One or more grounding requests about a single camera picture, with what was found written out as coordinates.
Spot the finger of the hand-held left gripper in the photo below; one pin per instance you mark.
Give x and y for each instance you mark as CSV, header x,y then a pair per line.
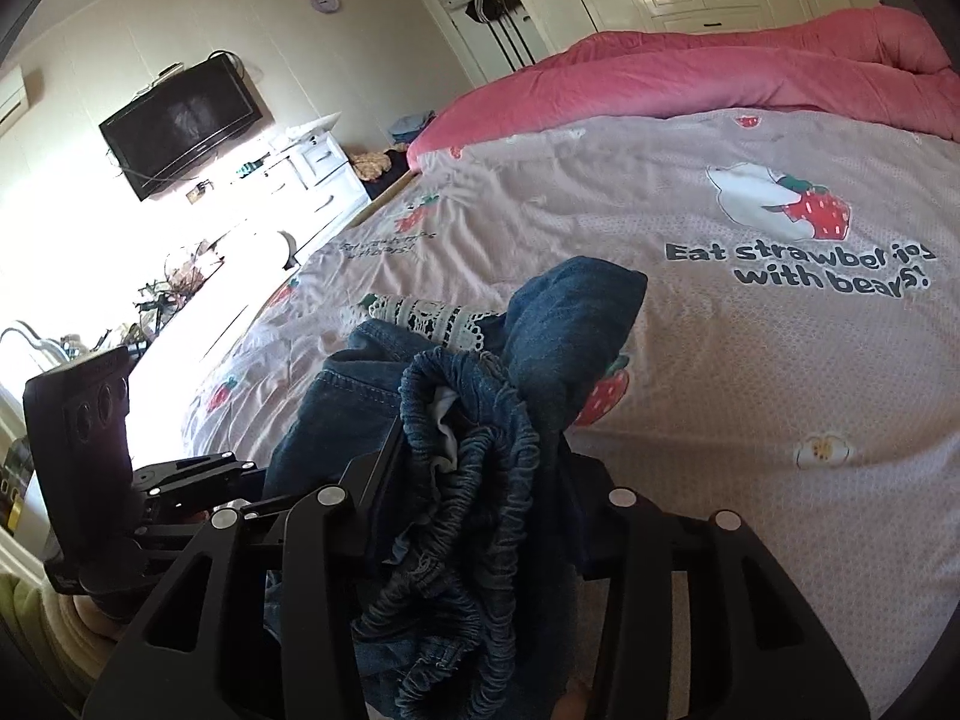
x,y
187,511
195,469

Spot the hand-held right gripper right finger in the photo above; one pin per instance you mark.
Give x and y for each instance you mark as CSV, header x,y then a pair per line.
x,y
622,517

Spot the black wall television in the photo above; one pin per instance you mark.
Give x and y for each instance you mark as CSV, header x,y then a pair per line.
x,y
180,127

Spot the white dresser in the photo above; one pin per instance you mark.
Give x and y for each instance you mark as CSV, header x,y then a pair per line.
x,y
322,172

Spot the strawberry printed bedsheet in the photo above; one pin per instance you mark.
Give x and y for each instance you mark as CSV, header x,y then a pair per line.
x,y
712,427

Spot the person's right hand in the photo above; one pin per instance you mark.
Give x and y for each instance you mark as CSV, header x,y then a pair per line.
x,y
574,705

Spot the white door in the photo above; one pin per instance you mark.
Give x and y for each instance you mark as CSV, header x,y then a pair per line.
x,y
465,52

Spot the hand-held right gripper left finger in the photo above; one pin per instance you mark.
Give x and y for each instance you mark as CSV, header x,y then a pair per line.
x,y
360,480

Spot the folded blue cloth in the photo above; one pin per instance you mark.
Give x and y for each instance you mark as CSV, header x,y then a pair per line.
x,y
412,127

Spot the brown plush toy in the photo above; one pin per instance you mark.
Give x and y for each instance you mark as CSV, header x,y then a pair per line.
x,y
371,165

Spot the round wall clock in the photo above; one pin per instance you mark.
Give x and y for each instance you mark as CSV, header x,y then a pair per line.
x,y
325,1

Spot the person's left forearm green sleeve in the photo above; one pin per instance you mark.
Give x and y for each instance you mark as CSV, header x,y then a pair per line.
x,y
37,630

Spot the white air conditioner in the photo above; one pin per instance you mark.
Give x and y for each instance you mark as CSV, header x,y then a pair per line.
x,y
11,101

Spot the blue denim pants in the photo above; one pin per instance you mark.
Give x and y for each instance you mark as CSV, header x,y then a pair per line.
x,y
570,330

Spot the dried plant clutter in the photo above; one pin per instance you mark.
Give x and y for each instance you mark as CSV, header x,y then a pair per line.
x,y
184,274

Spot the pink quilt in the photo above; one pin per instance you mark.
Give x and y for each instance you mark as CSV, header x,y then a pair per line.
x,y
675,67

